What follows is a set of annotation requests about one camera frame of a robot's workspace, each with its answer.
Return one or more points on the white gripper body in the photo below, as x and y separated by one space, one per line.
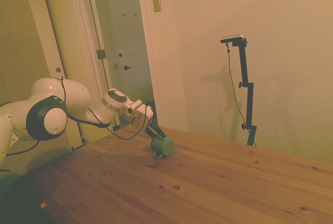
142 116

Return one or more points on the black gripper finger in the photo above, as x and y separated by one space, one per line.
158 131
150 132

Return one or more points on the green enamel mug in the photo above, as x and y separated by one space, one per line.
164 146

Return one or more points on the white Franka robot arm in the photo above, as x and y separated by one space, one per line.
52 119

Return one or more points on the metal door hinge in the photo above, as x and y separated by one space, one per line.
101 54

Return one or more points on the closed pale door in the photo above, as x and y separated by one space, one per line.
127 34

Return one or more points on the open cream door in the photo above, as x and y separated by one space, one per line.
70 39

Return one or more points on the black camera stand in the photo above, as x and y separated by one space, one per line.
249 99
235 93

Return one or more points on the light switch wall plate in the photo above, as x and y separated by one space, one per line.
156 2

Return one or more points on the grey camera on stand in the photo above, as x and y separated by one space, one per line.
232 38

